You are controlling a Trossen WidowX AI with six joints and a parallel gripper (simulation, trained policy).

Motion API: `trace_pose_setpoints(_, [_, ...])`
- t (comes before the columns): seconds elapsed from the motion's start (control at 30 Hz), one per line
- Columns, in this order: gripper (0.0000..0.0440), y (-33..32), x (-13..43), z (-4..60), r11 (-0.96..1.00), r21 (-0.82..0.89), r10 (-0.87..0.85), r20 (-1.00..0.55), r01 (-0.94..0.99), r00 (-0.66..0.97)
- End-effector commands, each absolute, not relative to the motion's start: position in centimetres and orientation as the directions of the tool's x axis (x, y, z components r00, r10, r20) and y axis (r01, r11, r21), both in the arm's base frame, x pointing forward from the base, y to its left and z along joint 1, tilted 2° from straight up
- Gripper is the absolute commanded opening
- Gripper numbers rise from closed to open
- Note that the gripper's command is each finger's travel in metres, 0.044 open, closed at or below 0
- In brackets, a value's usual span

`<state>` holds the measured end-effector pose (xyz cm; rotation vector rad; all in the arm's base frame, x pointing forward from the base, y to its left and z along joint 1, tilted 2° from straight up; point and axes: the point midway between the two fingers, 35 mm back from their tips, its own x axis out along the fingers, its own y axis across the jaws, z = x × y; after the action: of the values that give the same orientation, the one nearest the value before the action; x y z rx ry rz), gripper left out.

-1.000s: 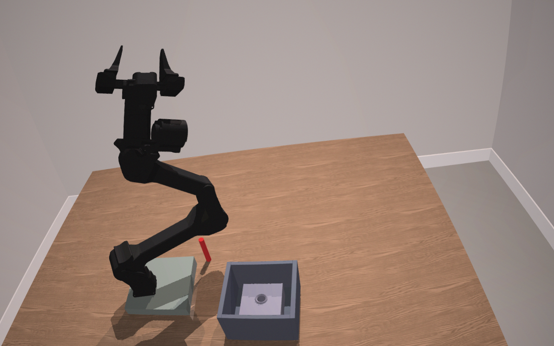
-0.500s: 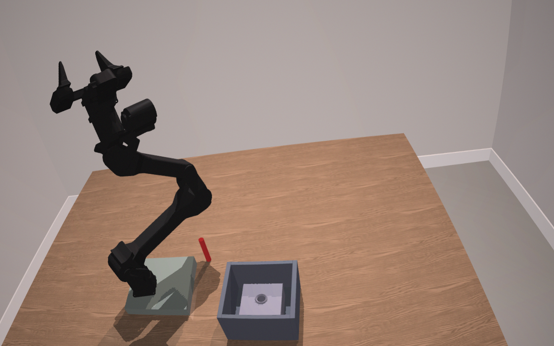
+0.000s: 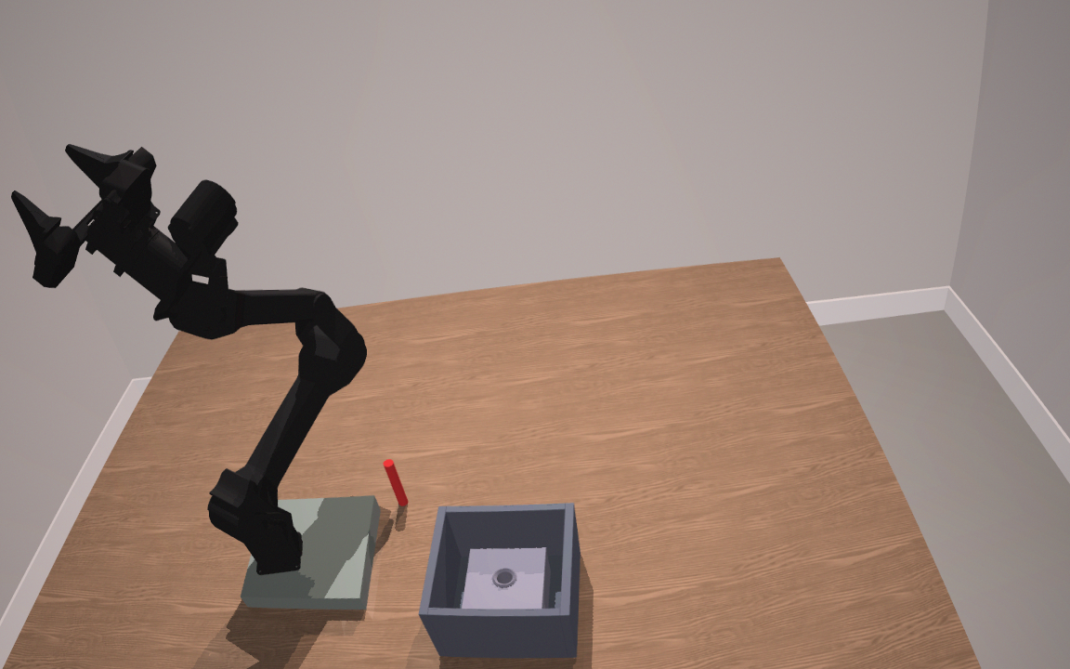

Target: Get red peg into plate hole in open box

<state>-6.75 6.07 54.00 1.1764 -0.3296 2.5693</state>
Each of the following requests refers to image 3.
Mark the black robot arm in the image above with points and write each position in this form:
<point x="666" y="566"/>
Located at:
<point x="244" y="504"/>

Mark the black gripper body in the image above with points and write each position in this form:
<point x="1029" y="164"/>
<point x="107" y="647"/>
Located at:
<point x="58" y="253"/>

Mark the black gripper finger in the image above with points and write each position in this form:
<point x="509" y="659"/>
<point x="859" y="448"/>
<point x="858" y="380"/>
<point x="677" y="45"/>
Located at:
<point x="95" y="165"/>
<point x="38" y="224"/>

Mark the red peg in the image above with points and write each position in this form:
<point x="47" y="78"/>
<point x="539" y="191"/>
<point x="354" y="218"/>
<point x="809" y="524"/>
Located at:
<point x="395" y="482"/>

